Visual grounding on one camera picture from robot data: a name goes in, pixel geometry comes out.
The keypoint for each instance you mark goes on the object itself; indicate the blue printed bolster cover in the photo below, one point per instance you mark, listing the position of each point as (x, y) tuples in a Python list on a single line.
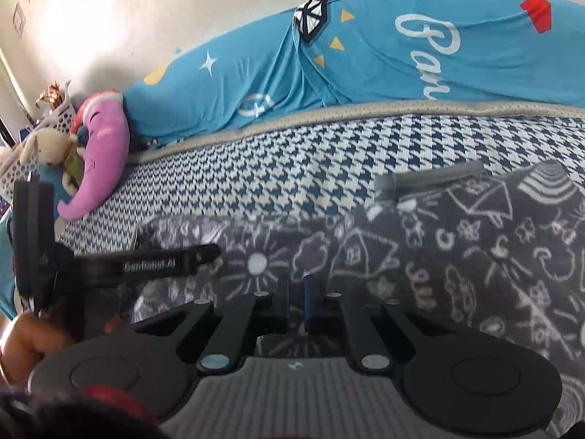
[(365, 64)]

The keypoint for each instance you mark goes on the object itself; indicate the dark red cloth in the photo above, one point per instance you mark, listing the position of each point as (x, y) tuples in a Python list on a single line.
[(68, 414)]

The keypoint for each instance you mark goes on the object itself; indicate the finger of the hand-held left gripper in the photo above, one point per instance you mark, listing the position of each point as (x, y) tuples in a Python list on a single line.
[(151, 263)]

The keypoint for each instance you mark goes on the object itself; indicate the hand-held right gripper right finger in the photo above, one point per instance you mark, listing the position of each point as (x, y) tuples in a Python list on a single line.
[(311, 306)]

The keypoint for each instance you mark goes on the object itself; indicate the white plastic basket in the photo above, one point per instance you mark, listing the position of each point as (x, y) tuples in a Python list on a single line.
[(57, 119)]

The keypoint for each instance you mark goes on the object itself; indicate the grey printed fleece jacket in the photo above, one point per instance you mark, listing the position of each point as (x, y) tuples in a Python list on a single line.
[(457, 260)]

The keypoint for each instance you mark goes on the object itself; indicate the person's left hand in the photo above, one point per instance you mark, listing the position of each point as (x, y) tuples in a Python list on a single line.
[(32, 343)]

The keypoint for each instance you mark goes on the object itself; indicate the white wall switch plate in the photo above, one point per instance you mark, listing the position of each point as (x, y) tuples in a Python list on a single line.
[(18, 19)]

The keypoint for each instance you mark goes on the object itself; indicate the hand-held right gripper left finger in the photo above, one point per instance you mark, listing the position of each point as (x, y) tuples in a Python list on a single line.
[(283, 311)]

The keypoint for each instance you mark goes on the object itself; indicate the blue printed pillow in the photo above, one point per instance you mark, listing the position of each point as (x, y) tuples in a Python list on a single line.
[(4, 260)]

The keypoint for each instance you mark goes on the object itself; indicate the gold ribbon bow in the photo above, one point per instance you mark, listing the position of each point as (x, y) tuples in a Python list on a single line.
[(50, 96)]

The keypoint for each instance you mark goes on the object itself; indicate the blue houndstooth bed mat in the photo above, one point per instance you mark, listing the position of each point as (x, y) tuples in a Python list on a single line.
[(274, 169)]

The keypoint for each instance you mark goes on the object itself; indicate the purple moon plush pillow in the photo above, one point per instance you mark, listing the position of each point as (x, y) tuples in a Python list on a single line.
[(107, 146)]

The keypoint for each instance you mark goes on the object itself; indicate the beige bunny plush toy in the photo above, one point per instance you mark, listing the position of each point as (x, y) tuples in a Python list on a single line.
[(45, 146)]

